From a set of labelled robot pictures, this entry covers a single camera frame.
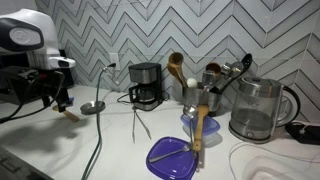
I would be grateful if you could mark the steel ladle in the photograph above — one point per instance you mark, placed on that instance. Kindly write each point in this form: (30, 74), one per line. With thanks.
(233, 69)

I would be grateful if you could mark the small round steel plate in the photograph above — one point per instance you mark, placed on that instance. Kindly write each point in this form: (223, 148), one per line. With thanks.
(92, 107)

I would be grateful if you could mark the clear container with blue lid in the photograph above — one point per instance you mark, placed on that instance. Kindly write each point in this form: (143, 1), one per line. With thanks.
(210, 128)

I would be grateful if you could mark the small blue object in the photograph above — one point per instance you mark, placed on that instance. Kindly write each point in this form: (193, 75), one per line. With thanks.
(69, 100)

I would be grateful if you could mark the brown round-headed utensil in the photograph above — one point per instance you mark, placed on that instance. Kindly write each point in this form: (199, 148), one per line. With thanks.
(213, 68)

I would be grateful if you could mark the dark grey appliance edge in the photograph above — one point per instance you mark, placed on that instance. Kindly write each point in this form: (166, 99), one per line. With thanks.
(16, 166)

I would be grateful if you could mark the black countertop appliance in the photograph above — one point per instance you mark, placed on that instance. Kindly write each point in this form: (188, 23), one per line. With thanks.
(13, 80)

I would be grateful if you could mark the steel measuring cup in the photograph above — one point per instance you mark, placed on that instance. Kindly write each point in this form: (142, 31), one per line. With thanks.
(208, 79)

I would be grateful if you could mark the wooden spoon with round bowl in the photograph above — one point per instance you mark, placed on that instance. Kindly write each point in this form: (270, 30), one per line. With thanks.
(176, 58)

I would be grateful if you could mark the black power adapter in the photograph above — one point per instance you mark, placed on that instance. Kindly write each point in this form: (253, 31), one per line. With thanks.
(305, 133)

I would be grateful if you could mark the metal fork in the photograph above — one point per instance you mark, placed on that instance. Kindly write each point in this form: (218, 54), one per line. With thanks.
(166, 155)

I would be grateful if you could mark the black drip coffee maker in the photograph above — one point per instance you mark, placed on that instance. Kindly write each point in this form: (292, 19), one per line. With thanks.
(145, 85)

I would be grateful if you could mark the wooden flat spatula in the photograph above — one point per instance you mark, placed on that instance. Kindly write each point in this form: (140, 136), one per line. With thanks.
(71, 116)

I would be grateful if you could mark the wooden spatula with slanted blade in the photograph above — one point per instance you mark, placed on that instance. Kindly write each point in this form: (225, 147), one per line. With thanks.
(200, 126)

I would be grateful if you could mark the metallic cooking spoon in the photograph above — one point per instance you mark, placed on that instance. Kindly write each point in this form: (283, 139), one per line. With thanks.
(190, 111)

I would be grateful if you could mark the glass and steel electric kettle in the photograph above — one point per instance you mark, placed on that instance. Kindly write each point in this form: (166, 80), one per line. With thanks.
(256, 110)

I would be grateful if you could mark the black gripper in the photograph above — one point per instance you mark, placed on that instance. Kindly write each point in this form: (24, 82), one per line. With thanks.
(43, 83)

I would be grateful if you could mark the white wall outlet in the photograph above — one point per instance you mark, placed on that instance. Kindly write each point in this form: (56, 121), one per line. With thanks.
(115, 58)

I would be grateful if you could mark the clear plastic container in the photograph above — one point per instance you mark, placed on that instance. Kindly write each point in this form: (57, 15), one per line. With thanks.
(276, 168)

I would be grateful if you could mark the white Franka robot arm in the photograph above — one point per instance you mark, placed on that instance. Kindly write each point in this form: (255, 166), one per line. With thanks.
(30, 56)

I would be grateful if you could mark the wooden turner in holder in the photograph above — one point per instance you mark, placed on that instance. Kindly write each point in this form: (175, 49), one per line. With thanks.
(177, 74)

